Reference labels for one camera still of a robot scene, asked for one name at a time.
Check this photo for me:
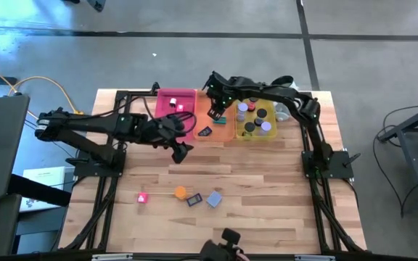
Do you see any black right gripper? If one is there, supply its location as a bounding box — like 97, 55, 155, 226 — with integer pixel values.
208, 90, 232, 120

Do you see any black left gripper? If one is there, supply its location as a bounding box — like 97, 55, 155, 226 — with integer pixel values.
147, 115, 194, 165

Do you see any orange plastic bin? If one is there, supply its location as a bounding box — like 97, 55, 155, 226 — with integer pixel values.
193, 89, 237, 142

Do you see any orange hourglass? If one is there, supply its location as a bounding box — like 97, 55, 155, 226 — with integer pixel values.
173, 186, 188, 201

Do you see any pink plastic bin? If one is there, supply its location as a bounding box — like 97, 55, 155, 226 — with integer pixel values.
155, 88, 197, 141

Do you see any yellow plastic bin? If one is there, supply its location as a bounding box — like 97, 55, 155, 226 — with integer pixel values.
234, 94, 279, 141

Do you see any white cylindrical container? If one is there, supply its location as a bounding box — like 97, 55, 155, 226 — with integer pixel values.
271, 75, 299, 91

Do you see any white printed box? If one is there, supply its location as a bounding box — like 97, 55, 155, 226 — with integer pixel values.
19, 165, 67, 213

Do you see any person's shoe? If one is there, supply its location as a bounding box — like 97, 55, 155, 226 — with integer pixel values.
87, 0, 107, 12

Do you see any black metal stand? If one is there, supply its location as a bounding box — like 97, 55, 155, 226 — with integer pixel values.
377, 99, 418, 213

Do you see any lavender wall charger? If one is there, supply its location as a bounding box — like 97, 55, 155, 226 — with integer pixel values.
206, 191, 224, 209

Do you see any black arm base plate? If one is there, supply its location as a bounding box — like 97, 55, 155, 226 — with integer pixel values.
66, 149, 127, 178
301, 150, 361, 180

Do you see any black aluminium table frame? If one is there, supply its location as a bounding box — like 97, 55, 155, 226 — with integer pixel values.
58, 88, 368, 261

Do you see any silver metal bracket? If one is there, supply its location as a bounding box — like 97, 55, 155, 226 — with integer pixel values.
294, 254, 337, 261
91, 253, 134, 261

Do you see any yellow floor cable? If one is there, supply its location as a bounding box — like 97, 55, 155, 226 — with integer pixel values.
0, 59, 85, 117

